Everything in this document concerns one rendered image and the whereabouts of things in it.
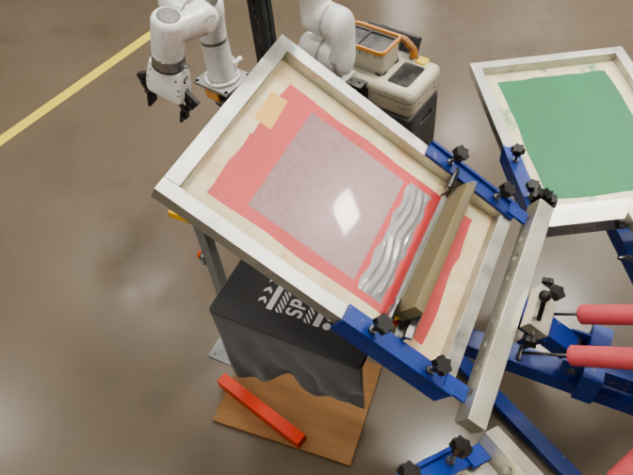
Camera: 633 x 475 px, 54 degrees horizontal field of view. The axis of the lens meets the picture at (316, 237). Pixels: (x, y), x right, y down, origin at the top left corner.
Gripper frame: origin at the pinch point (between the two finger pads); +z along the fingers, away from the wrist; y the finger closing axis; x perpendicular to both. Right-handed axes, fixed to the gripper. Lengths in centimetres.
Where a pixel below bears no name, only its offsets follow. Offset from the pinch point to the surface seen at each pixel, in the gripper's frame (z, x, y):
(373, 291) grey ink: 5, 17, -66
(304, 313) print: 40, 12, -53
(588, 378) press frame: 9, 8, -121
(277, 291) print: 43, 9, -42
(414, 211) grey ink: 5, -10, -66
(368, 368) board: 128, -23, -85
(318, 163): -1.7, -4.7, -39.8
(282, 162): -3.6, 1.7, -32.5
